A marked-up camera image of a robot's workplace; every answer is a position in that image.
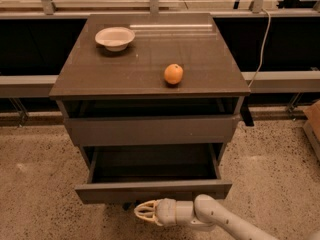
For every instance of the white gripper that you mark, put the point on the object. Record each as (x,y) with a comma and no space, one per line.
(165,211)

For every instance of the grey drawer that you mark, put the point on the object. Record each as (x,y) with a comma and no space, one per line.
(133,174)
(151,131)

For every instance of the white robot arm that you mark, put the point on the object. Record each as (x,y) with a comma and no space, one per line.
(203,213)

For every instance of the grey top drawer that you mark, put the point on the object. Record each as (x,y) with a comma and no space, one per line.
(151,131)

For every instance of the grey drawer cabinet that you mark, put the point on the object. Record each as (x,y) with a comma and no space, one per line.
(97,83)

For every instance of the orange fruit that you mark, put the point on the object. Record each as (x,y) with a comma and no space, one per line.
(173,74)

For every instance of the white paper bowl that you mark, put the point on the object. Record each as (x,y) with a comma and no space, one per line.
(115,39)

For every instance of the cardboard box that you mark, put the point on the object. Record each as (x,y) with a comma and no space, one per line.
(312,126)

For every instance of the metal window railing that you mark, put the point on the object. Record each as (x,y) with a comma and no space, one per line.
(153,0)

